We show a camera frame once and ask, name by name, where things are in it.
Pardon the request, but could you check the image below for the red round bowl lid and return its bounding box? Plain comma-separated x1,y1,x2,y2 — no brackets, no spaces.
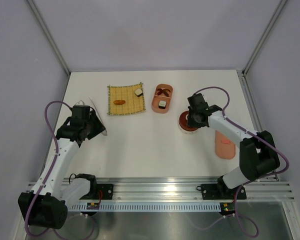
178,111,189,127

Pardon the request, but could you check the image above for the white black sushi cube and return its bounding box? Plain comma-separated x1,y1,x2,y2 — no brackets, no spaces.
158,100,167,109

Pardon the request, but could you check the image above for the curved red sausage piece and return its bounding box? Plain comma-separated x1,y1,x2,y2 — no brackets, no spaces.
156,87,171,97

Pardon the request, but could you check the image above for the dark red sausage piece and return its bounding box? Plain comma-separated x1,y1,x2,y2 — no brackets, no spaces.
157,87,172,98

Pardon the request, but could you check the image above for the pink lunch box lid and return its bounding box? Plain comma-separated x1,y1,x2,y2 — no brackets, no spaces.
214,131,236,160

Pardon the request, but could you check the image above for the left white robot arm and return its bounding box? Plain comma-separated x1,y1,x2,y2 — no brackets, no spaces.
17,104,106,233

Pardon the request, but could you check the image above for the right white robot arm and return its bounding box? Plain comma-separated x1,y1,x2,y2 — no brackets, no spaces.
187,93,280,200

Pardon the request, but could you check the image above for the pink oval lunch box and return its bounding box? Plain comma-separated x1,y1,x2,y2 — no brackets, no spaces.
151,83,173,114

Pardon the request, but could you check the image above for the round metal bowl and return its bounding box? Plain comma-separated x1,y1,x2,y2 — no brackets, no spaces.
178,122,199,135

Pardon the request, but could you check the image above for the orange carrot piece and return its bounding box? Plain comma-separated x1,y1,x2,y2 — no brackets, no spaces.
113,100,126,105

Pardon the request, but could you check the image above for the yellow bamboo mat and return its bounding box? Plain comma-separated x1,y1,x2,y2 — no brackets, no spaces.
107,82,146,116

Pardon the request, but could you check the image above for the white brown sushi cube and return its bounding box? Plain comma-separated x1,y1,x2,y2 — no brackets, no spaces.
134,88,144,98

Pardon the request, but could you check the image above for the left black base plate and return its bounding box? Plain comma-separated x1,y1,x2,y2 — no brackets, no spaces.
80,183,114,200

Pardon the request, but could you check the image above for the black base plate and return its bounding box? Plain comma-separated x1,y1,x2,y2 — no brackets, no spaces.
80,183,114,200
195,183,237,200

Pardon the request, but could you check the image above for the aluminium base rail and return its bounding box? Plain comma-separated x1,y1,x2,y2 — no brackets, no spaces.
96,177,295,203

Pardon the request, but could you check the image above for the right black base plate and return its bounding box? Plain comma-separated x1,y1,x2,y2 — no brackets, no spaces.
195,183,237,200

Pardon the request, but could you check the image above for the white slotted cable duct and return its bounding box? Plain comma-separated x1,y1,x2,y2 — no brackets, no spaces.
68,202,221,213

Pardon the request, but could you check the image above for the left aluminium frame post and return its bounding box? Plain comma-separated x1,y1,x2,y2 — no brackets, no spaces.
25,0,71,78

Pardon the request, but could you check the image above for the aluminium frame post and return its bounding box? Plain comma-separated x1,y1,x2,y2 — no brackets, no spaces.
242,0,289,77
25,0,71,78

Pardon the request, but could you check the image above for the right aluminium frame post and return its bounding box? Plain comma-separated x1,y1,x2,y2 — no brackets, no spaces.
242,0,289,77

